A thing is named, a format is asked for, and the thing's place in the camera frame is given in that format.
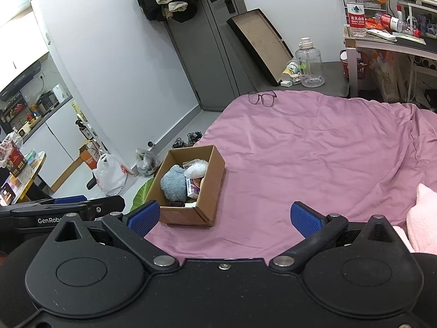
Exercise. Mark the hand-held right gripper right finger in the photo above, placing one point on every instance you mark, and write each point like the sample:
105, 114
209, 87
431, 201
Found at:
305, 218

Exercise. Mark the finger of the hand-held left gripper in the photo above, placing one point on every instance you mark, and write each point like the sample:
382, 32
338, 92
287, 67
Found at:
107, 206
70, 200

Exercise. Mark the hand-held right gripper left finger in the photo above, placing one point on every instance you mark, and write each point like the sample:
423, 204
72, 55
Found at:
145, 217

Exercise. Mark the blue tissue packet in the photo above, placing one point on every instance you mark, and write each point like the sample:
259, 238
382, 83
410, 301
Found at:
194, 187

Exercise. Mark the cardboard box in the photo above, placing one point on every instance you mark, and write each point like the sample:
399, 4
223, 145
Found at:
211, 191

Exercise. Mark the clear bag of white cotton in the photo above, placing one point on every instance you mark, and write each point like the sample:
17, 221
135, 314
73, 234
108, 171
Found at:
197, 168

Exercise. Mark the green leaf mat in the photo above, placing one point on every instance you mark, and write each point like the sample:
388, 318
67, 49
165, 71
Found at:
141, 194

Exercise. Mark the white plastic bag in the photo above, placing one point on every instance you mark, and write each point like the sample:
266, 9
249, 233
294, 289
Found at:
109, 176

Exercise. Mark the round yellow table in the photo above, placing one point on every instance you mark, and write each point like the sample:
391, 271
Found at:
30, 174

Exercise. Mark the light blue plush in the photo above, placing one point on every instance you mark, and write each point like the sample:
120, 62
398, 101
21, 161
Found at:
174, 184

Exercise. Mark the orange box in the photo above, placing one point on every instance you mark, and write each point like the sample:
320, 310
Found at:
89, 157

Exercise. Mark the white kitchen cabinet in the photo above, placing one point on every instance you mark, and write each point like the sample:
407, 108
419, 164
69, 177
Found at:
58, 133

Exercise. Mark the pink bedsheet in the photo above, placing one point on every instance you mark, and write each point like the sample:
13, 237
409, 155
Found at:
307, 150

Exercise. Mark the black spray bottle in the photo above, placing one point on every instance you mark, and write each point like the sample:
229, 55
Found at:
81, 128

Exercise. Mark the pair of shoes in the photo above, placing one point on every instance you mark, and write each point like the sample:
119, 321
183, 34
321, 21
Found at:
189, 139

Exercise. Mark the pink fluffy blanket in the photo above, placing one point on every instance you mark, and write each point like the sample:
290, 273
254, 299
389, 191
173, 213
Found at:
425, 218

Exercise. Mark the range hood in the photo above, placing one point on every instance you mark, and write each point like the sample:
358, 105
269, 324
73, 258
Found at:
20, 82

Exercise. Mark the eyeglasses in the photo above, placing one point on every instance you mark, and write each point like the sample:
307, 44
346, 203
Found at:
263, 97

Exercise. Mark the white charger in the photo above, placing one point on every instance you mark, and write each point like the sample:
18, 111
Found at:
286, 83

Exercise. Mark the grey side table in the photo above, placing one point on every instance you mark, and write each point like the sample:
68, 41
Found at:
331, 75

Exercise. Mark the small yellow label bottle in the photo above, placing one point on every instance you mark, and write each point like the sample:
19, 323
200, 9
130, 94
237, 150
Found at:
291, 69

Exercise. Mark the clear plastic water jug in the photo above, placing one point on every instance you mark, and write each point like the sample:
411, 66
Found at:
309, 65

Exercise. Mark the grey door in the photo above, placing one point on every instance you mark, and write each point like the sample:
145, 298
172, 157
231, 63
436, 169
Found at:
211, 58

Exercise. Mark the black framed wooden tray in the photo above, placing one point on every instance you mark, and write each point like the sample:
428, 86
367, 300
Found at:
263, 41

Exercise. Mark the white desk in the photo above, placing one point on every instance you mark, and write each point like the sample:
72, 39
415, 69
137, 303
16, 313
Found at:
382, 46

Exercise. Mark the upright red label water bottle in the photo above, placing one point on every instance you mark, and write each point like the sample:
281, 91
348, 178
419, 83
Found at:
356, 10

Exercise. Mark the lying red label bottle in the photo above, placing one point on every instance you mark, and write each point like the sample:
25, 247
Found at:
392, 22

